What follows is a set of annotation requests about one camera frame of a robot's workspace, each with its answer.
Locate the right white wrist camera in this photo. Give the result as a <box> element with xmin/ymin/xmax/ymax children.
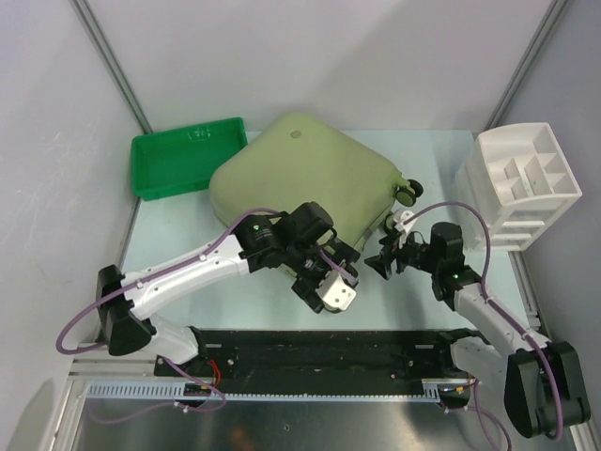
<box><xmin>386</xmin><ymin>210</ymin><xmax>415</xmax><ymax>247</ymax></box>

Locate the white slotted cable duct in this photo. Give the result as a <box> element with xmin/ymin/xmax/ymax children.
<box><xmin>86</xmin><ymin>378</ymin><xmax>480</xmax><ymax>403</ymax></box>

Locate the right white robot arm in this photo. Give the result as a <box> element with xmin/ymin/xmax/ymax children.
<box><xmin>365</xmin><ymin>222</ymin><xmax>592</xmax><ymax>438</ymax></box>

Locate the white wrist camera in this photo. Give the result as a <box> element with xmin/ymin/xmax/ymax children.
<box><xmin>316</xmin><ymin>272</ymin><xmax>357</xmax><ymax>313</ymax></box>
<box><xmin>386</xmin><ymin>210</ymin><xmax>415</xmax><ymax>247</ymax></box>

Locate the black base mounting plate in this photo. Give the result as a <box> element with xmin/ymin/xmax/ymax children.
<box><xmin>182</xmin><ymin>329</ymin><xmax>476</xmax><ymax>398</ymax></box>

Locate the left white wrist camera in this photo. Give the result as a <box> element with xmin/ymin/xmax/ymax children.
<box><xmin>316</xmin><ymin>272</ymin><xmax>357</xmax><ymax>313</ymax></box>

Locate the white plastic drawer organizer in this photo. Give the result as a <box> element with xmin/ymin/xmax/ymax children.
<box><xmin>454</xmin><ymin>122</ymin><xmax>582</xmax><ymax>252</ymax></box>

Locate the olive green hard-shell suitcase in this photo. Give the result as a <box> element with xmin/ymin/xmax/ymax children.
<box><xmin>208</xmin><ymin>112</ymin><xmax>424</xmax><ymax>250</ymax></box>

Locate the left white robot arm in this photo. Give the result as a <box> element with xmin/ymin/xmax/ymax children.
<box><xmin>97</xmin><ymin>202</ymin><xmax>361</xmax><ymax>376</ymax></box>

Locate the aluminium frame post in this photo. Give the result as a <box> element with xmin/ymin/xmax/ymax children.
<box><xmin>484</xmin><ymin>0</ymin><xmax>574</xmax><ymax>131</ymax></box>
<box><xmin>69</xmin><ymin>0</ymin><xmax>153</xmax><ymax>134</ymax></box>

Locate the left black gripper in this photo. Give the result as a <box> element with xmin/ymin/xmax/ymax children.
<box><xmin>285</xmin><ymin>237</ymin><xmax>360</xmax><ymax>313</ymax></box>

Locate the left aluminium frame post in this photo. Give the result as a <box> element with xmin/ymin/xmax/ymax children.
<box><xmin>69</xmin><ymin>0</ymin><xmax>153</xmax><ymax>134</ymax></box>

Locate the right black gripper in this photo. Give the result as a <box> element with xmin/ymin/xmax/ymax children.
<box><xmin>363</xmin><ymin>228</ymin><xmax>440</xmax><ymax>281</ymax></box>

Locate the green plastic tray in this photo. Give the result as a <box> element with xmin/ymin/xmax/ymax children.
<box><xmin>131</xmin><ymin>117</ymin><xmax>248</xmax><ymax>201</ymax></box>

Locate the right aluminium frame post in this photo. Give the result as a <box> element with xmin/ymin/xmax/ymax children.
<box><xmin>484</xmin><ymin>0</ymin><xmax>574</xmax><ymax>131</ymax></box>

